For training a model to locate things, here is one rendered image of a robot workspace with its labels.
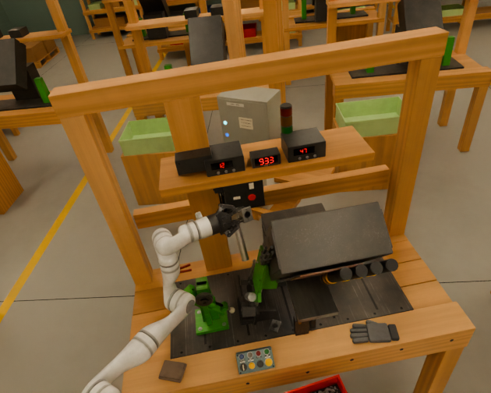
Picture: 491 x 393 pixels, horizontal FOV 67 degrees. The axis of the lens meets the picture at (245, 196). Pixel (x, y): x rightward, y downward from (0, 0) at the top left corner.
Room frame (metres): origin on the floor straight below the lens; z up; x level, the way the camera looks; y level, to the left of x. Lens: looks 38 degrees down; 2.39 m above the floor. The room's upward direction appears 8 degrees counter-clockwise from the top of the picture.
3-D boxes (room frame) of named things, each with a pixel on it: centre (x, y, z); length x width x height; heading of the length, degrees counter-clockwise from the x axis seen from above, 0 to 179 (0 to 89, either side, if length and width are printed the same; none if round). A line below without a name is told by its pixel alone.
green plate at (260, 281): (1.04, -0.05, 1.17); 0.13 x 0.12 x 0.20; 94
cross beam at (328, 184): (1.48, -0.09, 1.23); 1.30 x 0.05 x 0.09; 94
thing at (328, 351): (0.83, -0.14, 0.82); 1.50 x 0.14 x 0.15; 94
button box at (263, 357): (0.80, 0.05, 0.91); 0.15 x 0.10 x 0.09; 94
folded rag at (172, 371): (0.80, 0.40, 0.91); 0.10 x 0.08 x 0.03; 72
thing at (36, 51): (9.42, 4.58, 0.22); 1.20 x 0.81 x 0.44; 176
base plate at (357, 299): (1.11, -0.12, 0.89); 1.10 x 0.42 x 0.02; 94
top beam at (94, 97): (1.41, -0.10, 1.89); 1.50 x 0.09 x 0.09; 94
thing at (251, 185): (1.31, 0.01, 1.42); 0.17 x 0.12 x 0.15; 94
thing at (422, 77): (1.41, -0.10, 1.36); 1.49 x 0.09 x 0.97; 94
